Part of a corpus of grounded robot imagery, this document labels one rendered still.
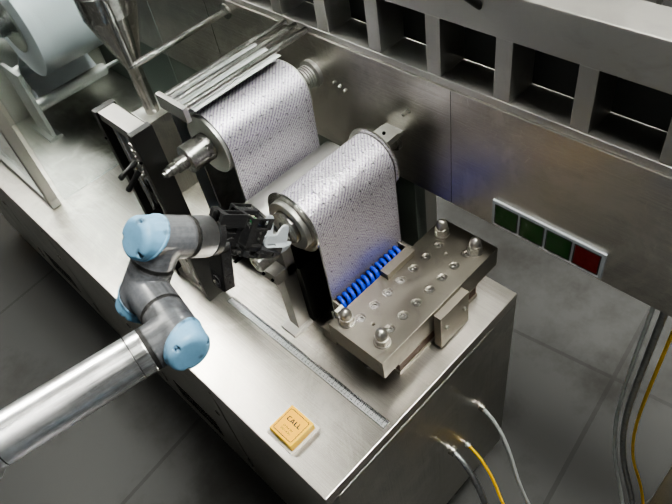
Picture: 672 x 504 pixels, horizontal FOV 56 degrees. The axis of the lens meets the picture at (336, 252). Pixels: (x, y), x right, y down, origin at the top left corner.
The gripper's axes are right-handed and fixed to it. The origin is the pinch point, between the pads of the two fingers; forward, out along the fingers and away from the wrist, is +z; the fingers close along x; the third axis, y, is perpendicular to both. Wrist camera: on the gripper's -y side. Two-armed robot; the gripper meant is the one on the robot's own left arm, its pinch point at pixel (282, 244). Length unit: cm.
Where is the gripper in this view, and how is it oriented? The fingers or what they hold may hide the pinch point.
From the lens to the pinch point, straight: 129.7
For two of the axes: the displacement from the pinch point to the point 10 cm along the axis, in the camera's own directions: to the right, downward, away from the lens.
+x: -7.0, -4.6, 5.4
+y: 3.4, -8.9, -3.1
